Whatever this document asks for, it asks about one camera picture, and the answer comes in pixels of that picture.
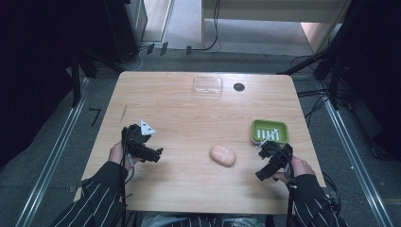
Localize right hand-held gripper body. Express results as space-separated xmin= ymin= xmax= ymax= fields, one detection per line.
xmin=254 ymin=128 xmax=295 ymax=174

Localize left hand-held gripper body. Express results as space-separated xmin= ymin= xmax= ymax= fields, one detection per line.
xmin=121 ymin=119 xmax=157 ymax=159

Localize green soap dish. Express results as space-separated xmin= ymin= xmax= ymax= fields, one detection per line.
xmin=250 ymin=118 xmax=290 ymax=147

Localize pink soap bar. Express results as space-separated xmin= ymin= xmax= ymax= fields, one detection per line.
xmin=209 ymin=144 xmax=237 ymax=168

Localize person's right hand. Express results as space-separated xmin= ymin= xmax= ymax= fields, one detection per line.
xmin=271 ymin=155 xmax=317 ymax=185

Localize person's left hand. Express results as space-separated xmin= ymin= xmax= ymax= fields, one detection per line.
xmin=108 ymin=141 xmax=142 ymax=172

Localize clear plastic box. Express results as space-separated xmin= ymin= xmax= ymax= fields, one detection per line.
xmin=192 ymin=76 xmax=224 ymax=97

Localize black metal stand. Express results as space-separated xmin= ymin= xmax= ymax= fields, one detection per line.
xmin=65 ymin=46 xmax=127 ymax=109
xmin=276 ymin=44 xmax=348 ymax=111

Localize dark cabinet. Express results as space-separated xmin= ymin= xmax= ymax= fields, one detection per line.
xmin=102 ymin=0 xmax=149 ymax=64

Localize white desk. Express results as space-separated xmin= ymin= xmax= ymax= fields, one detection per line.
xmin=200 ymin=0 xmax=352 ymax=54

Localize right hand-held gripper cable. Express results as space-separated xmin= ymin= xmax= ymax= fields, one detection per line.
xmin=282 ymin=148 xmax=299 ymax=227

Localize hand-held gripper cable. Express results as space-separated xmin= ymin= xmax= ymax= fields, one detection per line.
xmin=282 ymin=148 xmax=299 ymax=227
xmin=119 ymin=127 xmax=136 ymax=227

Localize left hand-held gripper cable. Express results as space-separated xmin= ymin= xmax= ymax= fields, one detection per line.
xmin=119 ymin=127 xmax=136 ymax=227

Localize black floor cables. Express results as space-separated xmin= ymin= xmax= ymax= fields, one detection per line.
xmin=289 ymin=55 xmax=351 ymax=128

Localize black looped cable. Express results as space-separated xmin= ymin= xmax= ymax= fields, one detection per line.
xmin=321 ymin=171 xmax=342 ymax=218

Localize white floor cable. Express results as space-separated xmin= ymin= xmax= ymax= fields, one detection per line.
xmin=118 ymin=46 xmax=149 ymax=72

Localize metal floor rail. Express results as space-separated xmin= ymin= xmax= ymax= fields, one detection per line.
xmin=316 ymin=79 xmax=395 ymax=227
xmin=14 ymin=77 xmax=91 ymax=227

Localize black hanging cable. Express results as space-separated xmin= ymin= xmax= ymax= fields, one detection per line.
xmin=188 ymin=0 xmax=222 ymax=53

